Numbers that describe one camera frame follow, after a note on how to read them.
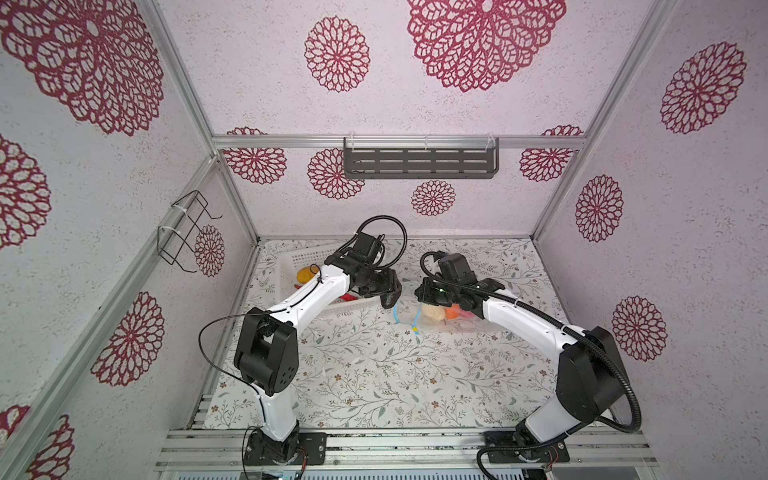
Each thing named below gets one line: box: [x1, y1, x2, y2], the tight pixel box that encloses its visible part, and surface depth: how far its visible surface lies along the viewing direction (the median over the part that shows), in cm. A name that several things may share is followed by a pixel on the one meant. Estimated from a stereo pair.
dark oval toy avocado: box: [380, 284, 402, 309], surface depth 86 cm
